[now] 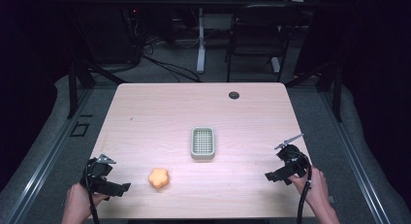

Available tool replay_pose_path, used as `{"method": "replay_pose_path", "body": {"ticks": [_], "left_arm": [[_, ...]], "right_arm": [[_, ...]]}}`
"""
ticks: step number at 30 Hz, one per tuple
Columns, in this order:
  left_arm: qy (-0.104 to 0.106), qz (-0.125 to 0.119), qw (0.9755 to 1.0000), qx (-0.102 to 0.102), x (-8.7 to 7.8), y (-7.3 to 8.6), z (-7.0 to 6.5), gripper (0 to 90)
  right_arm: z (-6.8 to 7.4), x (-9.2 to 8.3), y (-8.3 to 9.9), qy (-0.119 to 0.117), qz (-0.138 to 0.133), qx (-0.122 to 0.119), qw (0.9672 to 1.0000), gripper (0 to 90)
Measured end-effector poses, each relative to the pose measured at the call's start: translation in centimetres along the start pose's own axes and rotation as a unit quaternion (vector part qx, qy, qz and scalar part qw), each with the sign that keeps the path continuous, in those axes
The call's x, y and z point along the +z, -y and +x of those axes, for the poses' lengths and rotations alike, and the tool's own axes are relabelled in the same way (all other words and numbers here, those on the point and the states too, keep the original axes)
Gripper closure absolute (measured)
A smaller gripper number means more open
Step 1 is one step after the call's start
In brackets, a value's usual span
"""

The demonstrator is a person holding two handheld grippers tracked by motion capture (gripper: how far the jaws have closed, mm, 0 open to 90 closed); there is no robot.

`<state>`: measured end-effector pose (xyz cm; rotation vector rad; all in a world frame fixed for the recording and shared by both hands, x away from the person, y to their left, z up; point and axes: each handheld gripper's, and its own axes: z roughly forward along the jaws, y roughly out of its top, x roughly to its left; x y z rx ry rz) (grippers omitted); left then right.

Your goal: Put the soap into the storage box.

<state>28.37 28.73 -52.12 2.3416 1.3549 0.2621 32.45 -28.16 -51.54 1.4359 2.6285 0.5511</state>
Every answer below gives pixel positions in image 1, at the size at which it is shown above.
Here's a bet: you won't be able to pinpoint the black chair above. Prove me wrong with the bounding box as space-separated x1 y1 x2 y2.
224 3 300 83

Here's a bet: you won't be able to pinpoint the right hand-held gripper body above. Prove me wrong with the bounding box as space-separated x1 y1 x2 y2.
273 133 312 179

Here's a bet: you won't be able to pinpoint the left hand-held gripper black cable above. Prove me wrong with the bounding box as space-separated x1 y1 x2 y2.
86 184 101 224

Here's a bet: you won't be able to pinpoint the right hand-held gripper black cable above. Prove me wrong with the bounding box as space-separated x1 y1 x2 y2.
296 152 314 224

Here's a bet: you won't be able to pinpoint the white desk leg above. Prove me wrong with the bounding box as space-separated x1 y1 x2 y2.
196 7 206 75

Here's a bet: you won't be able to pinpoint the aluminium floor rail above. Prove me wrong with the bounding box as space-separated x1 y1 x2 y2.
6 87 95 224
318 89 394 224

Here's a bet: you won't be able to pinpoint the person's left hand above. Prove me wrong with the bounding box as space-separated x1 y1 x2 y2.
62 181 111 223

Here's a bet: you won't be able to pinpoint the orange flower-shaped soap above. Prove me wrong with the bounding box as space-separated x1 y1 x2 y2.
147 167 171 190

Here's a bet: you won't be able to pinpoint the person's right hand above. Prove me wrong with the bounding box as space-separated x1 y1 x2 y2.
288 166 331 212

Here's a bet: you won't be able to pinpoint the hand-held gripper black cable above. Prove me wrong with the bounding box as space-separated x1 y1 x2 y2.
296 152 314 224
86 184 101 224

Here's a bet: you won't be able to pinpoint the black floor cables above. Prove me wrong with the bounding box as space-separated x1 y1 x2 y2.
122 7 202 83

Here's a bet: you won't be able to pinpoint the black metal stand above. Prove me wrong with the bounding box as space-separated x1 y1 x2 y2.
284 55 344 123
65 53 128 120

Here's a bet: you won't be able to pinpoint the green slatted soap dish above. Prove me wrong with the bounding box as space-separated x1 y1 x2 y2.
190 126 216 161

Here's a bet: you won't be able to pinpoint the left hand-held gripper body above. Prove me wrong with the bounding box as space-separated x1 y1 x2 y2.
79 153 117 193

